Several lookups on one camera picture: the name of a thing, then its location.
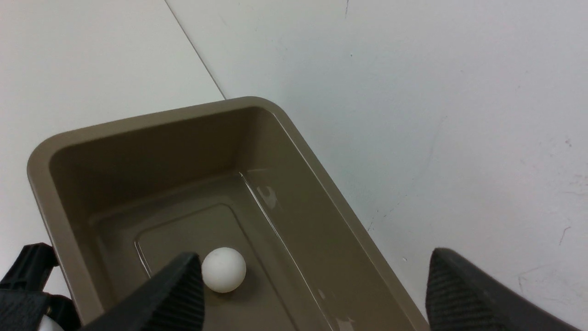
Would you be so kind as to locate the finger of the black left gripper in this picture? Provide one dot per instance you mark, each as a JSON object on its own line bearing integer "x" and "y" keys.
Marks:
{"x": 24, "y": 305}

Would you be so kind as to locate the tan plastic bin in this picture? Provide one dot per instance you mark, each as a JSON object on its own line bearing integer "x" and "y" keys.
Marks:
{"x": 122, "y": 199}

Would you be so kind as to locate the white ping-pong ball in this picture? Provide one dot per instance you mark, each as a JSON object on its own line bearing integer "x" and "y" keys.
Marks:
{"x": 223, "y": 270}

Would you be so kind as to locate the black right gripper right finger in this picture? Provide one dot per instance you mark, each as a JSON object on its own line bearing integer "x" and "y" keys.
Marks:
{"x": 461, "y": 297}

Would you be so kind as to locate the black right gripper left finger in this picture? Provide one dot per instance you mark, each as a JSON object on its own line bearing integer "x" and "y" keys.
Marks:
{"x": 172, "y": 300}

